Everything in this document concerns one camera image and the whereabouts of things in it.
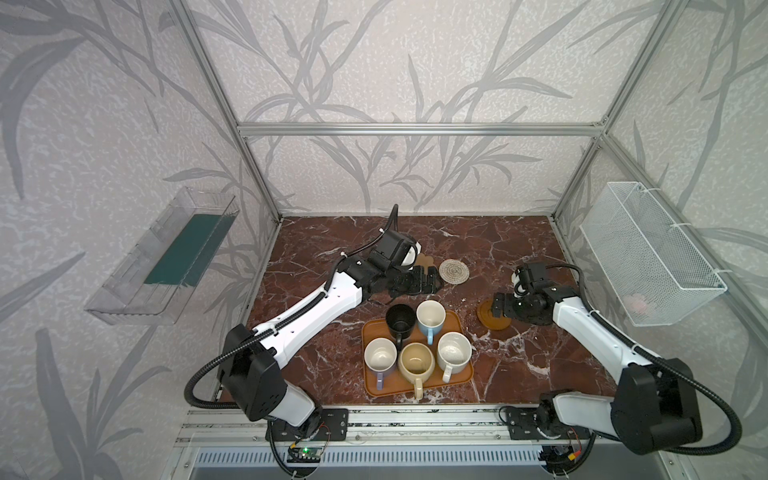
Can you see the pink object in basket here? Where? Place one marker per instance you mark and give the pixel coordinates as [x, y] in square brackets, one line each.
[636, 304]

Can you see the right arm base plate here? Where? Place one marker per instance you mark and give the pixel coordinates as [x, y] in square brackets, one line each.
[522, 423]

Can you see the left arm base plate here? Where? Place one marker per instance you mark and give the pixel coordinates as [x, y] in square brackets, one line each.
[327, 424]

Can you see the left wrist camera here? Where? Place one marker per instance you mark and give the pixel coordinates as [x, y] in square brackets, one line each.
[395, 249]

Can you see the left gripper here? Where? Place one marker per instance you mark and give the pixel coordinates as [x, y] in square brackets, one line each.
[411, 280]

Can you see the cork flower coaster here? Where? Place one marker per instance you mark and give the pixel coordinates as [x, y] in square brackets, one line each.
[425, 261]

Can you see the white speckled mug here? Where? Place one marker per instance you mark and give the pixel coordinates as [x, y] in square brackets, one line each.
[454, 352]

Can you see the right wired circuit board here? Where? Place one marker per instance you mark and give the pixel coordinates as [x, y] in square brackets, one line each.
[559, 459]

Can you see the aluminium front rail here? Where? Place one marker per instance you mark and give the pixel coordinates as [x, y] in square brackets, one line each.
[369, 425]

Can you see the woven round coaster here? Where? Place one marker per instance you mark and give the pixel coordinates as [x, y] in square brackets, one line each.
[454, 272]

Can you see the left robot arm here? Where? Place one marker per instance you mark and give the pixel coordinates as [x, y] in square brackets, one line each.
[247, 375]

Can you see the clear plastic wall bin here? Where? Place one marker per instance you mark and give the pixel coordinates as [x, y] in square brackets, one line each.
[153, 284]

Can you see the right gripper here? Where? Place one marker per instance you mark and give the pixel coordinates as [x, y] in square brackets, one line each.
[510, 306]

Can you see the beige glazed mug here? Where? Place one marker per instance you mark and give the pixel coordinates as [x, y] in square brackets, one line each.
[416, 364]

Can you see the orange plastic tray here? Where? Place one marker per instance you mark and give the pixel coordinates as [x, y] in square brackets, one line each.
[395, 383]

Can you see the white wire mesh basket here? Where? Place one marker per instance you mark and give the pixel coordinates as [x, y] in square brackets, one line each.
[643, 250]

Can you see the light blue mug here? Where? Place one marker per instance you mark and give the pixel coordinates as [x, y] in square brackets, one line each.
[431, 316]

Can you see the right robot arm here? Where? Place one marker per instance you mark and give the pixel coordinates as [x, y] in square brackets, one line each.
[655, 405]

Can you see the black mug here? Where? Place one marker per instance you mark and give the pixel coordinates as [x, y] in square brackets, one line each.
[400, 320]

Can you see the purple mug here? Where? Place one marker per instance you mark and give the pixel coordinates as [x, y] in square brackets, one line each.
[380, 357]

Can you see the green lit circuit board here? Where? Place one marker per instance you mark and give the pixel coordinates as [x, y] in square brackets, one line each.
[305, 454]

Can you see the large round wooden coaster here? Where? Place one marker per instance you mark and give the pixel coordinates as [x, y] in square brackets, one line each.
[486, 318]

